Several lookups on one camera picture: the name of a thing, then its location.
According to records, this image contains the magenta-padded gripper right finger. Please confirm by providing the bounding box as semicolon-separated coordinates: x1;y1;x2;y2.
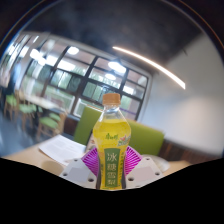
124;145;163;190

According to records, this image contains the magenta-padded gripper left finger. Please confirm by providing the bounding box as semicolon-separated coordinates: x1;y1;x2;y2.
59;147;100;190

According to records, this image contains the yellow drink bottle orange cap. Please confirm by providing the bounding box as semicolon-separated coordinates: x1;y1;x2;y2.
92;92;132;191

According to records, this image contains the white paper sheet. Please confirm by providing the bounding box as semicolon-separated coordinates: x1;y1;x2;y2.
38;134;87;167

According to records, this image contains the green upholstered bench backrest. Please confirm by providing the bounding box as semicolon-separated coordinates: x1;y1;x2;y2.
73;105;165;157

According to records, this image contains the group of green-seated wooden chairs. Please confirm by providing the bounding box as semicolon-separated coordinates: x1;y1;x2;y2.
3;93;66;141

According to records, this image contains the light wooden dining table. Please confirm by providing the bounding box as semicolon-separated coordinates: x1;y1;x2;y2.
22;94;60;113

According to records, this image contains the long linear ceiling light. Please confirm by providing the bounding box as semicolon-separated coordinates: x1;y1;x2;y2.
112;45;187;90

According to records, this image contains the dark-framed window wall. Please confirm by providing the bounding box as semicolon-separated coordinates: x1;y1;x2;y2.
0;31;149;121

